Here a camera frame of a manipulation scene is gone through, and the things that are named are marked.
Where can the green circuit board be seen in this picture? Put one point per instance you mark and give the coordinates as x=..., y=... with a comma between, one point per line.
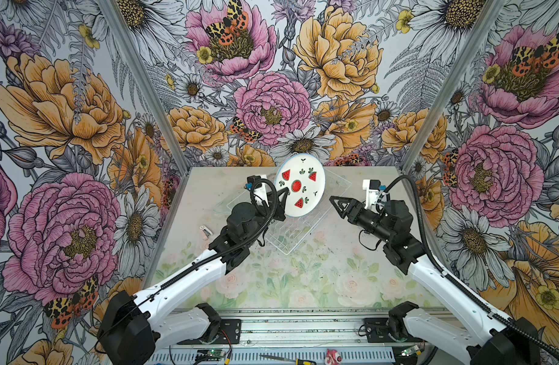
x=211, y=355

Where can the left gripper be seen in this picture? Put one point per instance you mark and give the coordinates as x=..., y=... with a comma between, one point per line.
x=282, y=217

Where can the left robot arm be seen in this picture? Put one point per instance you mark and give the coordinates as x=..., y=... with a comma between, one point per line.
x=136, y=325

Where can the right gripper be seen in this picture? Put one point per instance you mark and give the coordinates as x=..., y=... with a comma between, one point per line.
x=351, y=204

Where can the pink white small object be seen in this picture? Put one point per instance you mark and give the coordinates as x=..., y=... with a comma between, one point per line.
x=333, y=357

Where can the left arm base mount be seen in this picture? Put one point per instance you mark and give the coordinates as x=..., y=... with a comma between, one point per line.
x=229, y=332

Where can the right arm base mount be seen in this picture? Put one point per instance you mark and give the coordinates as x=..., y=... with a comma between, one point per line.
x=378, y=330

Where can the blue rimmed watermelon plate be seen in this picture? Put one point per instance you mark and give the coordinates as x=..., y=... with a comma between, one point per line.
x=305, y=177

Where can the small pink metal clip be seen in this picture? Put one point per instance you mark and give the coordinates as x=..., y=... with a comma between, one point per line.
x=206, y=232

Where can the yellow handled screwdriver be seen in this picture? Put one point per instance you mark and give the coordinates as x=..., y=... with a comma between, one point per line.
x=296, y=361

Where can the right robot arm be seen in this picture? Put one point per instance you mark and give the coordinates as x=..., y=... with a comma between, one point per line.
x=486, y=335

